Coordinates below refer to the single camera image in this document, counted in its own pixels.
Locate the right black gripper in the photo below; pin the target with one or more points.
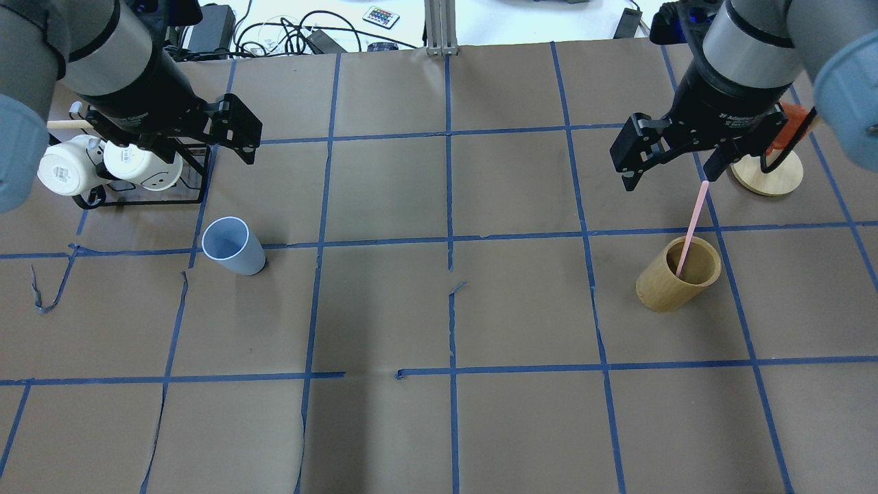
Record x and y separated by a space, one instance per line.
730 108

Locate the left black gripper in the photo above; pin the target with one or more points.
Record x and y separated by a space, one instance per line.
149 97

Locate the pink chopstick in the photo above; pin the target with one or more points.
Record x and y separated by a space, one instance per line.
694 219

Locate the light blue plastic cup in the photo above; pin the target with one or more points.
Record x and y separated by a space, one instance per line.
231 243

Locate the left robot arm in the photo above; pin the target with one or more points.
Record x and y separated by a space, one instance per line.
103 52

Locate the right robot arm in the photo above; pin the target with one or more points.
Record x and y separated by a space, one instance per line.
746 54

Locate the white mug inner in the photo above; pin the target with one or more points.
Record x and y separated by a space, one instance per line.
142 167

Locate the white mug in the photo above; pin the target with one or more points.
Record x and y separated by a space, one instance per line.
70 168
142 167

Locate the black power adapter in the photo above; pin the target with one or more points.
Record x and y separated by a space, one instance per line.
214 31

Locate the round wooden coaster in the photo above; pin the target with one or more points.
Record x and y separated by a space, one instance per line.
782 181

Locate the orange lid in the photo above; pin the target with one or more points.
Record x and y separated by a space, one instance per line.
796 114

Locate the white mug outer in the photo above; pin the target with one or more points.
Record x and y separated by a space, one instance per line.
70 168

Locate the bamboo cylinder holder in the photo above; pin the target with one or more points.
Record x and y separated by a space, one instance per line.
671 280

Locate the wooden rack dowel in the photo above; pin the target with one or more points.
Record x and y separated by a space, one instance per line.
77 124

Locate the remote control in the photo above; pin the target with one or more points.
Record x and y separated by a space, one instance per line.
381 17

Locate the black wire mug rack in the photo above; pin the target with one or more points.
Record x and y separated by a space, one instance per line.
189 190

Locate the aluminium frame post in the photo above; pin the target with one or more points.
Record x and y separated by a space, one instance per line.
441 28

